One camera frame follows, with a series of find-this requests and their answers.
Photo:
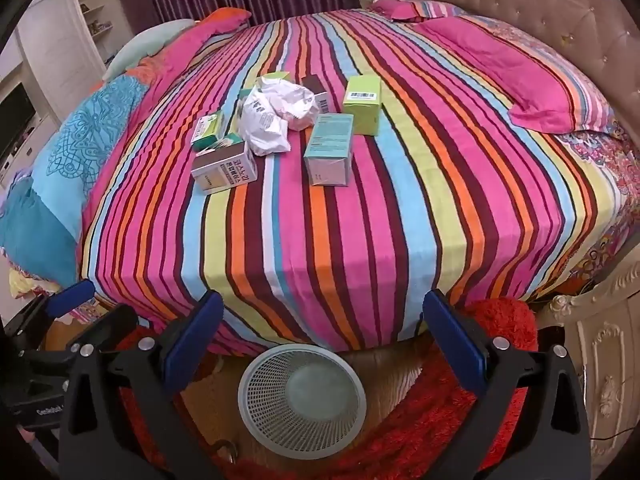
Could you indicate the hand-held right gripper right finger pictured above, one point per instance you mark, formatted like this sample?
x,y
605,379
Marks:
x,y
455,345

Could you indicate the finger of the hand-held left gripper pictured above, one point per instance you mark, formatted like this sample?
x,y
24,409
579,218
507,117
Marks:
x,y
112,322
72,296

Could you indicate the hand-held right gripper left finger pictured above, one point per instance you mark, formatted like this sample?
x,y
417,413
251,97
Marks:
x,y
195,342

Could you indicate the white mesh wastebasket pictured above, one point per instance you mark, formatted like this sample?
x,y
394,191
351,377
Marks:
x,y
302,402

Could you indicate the large brown and white box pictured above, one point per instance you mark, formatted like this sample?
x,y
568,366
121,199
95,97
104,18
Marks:
x,y
225,170

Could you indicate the small green and white box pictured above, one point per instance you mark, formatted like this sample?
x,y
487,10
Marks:
x,y
207,130

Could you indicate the white paper bag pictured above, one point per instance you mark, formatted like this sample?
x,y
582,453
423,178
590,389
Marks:
x,y
270,120

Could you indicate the teal and white box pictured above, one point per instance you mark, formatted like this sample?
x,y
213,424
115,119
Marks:
x,y
327,145

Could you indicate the light green box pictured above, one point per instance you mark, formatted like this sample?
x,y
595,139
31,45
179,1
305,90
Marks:
x,y
362,110

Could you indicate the slim brown and white box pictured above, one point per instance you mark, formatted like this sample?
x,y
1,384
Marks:
x,y
316,91

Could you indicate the red shaggy rug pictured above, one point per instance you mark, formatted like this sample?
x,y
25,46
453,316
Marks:
x,y
425,425

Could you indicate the striped bed sheet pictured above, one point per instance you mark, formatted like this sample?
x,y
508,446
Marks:
x,y
350,235

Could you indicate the ornate cream cabinet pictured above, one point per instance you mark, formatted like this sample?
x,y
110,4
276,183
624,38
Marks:
x,y
610,360

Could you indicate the blue patterned quilt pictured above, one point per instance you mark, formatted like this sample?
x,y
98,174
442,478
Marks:
x,y
75,135

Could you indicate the black television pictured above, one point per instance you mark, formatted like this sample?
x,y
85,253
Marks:
x,y
12,120

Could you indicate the floral patterned sheet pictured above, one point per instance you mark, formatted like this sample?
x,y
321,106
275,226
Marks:
x,y
615,170

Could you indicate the white shelf cabinet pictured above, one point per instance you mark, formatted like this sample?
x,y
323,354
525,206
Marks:
x,y
55,45

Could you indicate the pale green pillow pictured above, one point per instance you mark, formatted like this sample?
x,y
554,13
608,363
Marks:
x,y
145,42

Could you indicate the large pink pillow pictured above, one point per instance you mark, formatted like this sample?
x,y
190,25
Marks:
x,y
500,65

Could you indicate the small pink pillow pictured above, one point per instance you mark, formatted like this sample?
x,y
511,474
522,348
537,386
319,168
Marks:
x,y
400,8

